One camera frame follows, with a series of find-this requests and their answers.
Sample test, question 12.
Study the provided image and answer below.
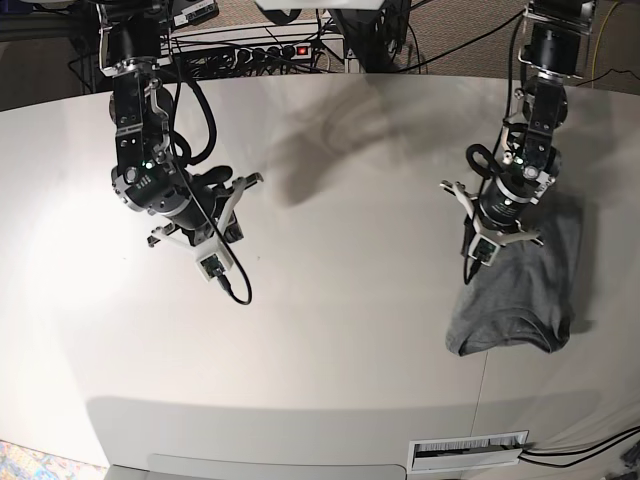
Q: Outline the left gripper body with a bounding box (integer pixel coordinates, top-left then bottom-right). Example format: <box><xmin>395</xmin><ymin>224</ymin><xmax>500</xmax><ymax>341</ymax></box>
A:
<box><xmin>439</xmin><ymin>177</ymin><xmax>544</xmax><ymax>250</ymax></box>

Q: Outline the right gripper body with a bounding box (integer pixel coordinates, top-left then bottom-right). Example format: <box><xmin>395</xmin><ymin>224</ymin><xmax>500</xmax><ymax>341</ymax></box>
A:
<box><xmin>111</xmin><ymin>167</ymin><xmax>242</xmax><ymax>247</ymax></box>

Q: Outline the grey T-shirt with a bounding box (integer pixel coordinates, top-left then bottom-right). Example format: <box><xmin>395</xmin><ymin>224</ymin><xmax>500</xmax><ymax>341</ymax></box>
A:
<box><xmin>445</xmin><ymin>202</ymin><xmax>584</xmax><ymax>357</ymax></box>

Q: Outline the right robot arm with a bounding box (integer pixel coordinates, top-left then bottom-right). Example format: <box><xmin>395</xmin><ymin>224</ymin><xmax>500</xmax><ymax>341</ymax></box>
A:
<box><xmin>96</xmin><ymin>1</ymin><xmax>262</xmax><ymax>247</ymax></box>

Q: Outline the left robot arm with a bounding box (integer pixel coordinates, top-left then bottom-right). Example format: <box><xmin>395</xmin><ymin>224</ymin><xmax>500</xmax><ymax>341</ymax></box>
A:
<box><xmin>440</xmin><ymin>1</ymin><xmax>596</xmax><ymax>266</ymax></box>

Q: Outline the black power strip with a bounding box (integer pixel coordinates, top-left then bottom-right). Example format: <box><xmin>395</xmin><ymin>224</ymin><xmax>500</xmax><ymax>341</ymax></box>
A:
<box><xmin>181</xmin><ymin>44</ymin><xmax>317</xmax><ymax>80</ymax></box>

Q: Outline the white table leg column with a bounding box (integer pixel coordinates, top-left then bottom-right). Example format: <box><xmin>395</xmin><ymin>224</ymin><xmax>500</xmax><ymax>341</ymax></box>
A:
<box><xmin>342</xmin><ymin>9</ymin><xmax>362</xmax><ymax>75</ymax></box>

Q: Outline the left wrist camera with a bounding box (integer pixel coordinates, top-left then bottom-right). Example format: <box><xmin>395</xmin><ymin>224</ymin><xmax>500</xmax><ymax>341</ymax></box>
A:
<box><xmin>468</xmin><ymin>234</ymin><xmax>501</xmax><ymax>267</ymax></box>

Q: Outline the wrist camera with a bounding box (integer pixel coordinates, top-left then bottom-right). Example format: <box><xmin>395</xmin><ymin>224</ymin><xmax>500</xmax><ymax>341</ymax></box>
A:
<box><xmin>468</xmin><ymin>234</ymin><xmax>501</xmax><ymax>267</ymax></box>
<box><xmin>196</xmin><ymin>252</ymin><xmax>234</xmax><ymax>282</ymax></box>

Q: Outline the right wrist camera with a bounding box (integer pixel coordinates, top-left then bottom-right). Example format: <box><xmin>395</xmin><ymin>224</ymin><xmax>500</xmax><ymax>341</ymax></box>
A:
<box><xmin>196</xmin><ymin>252</ymin><xmax>234</xmax><ymax>282</ymax></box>

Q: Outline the yellow cable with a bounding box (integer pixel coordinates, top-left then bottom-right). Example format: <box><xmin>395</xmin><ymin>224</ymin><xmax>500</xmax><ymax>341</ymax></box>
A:
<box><xmin>589</xmin><ymin>0</ymin><xmax>621</xmax><ymax>84</ymax></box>

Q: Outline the white cable grommet box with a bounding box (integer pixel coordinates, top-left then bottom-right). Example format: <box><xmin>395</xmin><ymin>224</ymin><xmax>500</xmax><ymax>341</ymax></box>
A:
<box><xmin>406</xmin><ymin>430</ymin><xmax>529</xmax><ymax>475</ymax></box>

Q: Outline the white overhead camera mount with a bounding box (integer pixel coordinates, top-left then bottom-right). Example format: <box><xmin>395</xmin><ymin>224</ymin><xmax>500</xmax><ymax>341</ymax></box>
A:
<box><xmin>256</xmin><ymin>0</ymin><xmax>384</xmax><ymax>11</ymax></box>

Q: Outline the black cable pair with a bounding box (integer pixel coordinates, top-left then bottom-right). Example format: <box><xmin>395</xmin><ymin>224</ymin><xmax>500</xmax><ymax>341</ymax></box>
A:
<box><xmin>519</xmin><ymin>424</ymin><xmax>640</xmax><ymax>469</ymax></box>

